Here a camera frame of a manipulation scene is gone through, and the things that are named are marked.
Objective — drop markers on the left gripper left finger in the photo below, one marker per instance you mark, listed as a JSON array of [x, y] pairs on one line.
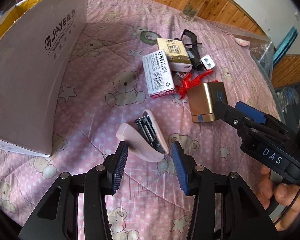
[[115, 166]]

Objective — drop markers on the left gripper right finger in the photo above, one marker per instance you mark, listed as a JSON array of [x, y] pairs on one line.
[[184, 165]]

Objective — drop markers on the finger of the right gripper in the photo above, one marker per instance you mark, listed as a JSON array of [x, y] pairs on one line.
[[228, 114], [256, 115]]

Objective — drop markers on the gold metal box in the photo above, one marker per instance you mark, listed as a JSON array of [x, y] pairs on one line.
[[202, 98]]

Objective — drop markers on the pink stapler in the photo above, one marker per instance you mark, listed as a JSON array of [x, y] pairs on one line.
[[147, 141]]

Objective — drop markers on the black flashlight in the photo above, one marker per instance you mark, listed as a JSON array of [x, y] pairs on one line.
[[195, 58]]

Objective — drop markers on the pink white staples box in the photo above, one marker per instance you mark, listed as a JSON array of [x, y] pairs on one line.
[[158, 75]]

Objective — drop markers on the black sunglasses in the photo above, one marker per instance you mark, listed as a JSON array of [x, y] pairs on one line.
[[189, 39]]

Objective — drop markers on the person's right hand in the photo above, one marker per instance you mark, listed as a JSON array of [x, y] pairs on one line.
[[284, 195]]

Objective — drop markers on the white charger plug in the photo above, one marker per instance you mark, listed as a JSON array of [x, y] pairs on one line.
[[208, 62]]

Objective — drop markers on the teal flat board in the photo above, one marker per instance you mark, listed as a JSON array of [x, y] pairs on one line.
[[285, 45]]

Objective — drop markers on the clear plastic bag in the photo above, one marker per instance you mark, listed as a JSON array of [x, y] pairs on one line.
[[262, 51]]

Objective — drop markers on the beige tissue pack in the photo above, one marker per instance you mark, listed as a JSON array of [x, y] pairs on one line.
[[177, 56]]

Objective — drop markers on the small pink cloth piece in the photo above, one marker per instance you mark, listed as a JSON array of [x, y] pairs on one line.
[[241, 42]]

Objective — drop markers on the pink bear quilt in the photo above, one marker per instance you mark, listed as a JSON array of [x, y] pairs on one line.
[[104, 88]]

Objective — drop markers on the green tape roll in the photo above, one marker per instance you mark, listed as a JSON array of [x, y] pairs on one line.
[[149, 37]]

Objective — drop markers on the glass jar with lid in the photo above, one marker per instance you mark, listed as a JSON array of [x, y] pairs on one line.
[[191, 9]]

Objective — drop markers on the white cardboard box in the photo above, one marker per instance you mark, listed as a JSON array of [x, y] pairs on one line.
[[36, 40]]

